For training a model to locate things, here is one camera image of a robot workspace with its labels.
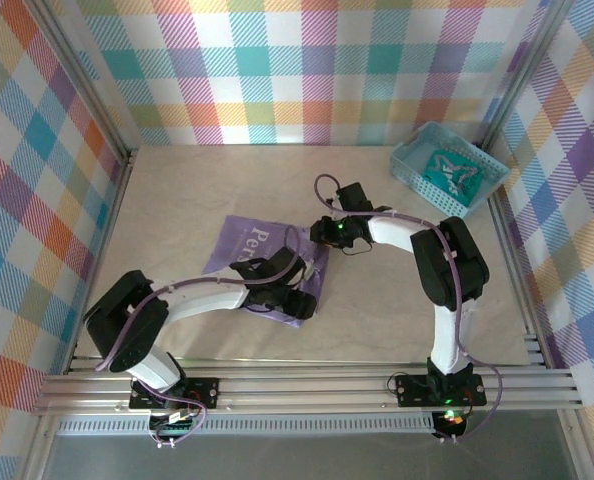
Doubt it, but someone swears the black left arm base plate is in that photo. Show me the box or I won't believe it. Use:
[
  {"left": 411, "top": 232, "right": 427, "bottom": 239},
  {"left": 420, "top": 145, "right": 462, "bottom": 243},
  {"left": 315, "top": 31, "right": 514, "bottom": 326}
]
[{"left": 128, "top": 377, "right": 222, "bottom": 412}]

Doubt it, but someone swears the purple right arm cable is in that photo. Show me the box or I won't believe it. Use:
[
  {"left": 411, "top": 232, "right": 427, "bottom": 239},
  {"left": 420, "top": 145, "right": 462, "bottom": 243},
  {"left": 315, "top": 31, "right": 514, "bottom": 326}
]
[{"left": 314, "top": 174, "right": 503, "bottom": 444}]

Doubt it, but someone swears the grey slotted cable duct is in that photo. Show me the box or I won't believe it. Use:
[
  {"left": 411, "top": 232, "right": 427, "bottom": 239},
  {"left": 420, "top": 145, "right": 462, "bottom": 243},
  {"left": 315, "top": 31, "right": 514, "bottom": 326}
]
[{"left": 56, "top": 417, "right": 438, "bottom": 437}]

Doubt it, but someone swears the aluminium frame post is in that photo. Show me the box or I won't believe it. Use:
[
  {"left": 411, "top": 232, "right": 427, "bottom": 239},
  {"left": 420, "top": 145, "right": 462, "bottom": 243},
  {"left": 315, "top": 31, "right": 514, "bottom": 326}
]
[
  {"left": 31, "top": 0, "right": 138, "bottom": 156},
  {"left": 474, "top": 0, "right": 576, "bottom": 151}
]

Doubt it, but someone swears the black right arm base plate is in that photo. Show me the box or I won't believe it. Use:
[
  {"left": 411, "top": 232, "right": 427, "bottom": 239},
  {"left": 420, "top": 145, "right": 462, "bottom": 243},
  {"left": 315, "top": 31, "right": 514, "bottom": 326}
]
[{"left": 394, "top": 373, "right": 488, "bottom": 409}]

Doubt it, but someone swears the aluminium table side rail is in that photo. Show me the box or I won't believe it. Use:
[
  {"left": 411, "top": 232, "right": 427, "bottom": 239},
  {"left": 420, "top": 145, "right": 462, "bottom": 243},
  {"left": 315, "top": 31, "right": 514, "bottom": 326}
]
[
  {"left": 64, "top": 147, "right": 139, "bottom": 375},
  {"left": 476, "top": 144, "right": 553, "bottom": 367}
]

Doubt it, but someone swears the light blue plastic basket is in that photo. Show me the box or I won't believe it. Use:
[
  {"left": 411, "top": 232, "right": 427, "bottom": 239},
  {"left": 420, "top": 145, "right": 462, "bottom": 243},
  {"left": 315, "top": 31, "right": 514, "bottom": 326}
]
[{"left": 390, "top": 121, "right": 511, "bottom": 219}]

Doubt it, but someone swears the long aluminium base rail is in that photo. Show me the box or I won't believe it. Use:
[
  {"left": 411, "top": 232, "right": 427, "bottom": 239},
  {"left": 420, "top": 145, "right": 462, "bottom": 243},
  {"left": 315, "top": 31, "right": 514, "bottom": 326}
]
[{"left": 31, "top": 367, "right": 586, "bottom": 414}]

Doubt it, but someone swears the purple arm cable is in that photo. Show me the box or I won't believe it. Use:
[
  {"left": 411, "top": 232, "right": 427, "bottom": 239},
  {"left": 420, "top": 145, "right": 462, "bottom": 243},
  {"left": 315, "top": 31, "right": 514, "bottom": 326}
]
[
  {"left": 94, "top": 227, "right": 308, "bottom": 449},
  {"left": 314, "top": 174, "right": 503, "bottom": 444}
]

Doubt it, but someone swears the purple t-shirt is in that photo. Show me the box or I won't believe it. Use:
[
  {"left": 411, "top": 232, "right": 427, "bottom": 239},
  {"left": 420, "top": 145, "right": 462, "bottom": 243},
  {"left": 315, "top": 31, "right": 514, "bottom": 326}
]
[{"left": 201, "top": 214, "right": 331, "bottom": 330}]

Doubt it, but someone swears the teal t-shirt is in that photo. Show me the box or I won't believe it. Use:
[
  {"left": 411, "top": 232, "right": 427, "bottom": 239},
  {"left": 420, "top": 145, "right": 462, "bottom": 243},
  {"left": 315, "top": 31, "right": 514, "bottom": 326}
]
[{"left": 423, "top": 147, "right": 483, "bottom": 207}]

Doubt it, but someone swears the small black controller board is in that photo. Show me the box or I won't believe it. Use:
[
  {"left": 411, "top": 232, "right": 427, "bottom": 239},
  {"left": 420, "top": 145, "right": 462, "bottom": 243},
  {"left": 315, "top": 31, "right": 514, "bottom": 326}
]
[
  {"left": 148, "top": 409, "right": 203, "bottom": 450},
  {"left": 434, "top": 407, "right": 471, "bottom": 442}
]

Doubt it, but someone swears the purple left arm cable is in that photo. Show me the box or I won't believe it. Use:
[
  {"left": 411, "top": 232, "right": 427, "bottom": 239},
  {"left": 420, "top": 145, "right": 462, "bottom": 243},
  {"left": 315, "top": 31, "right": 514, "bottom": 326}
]
[{"left": 94, "top": 227, "right": 308, "bottom": 449}]

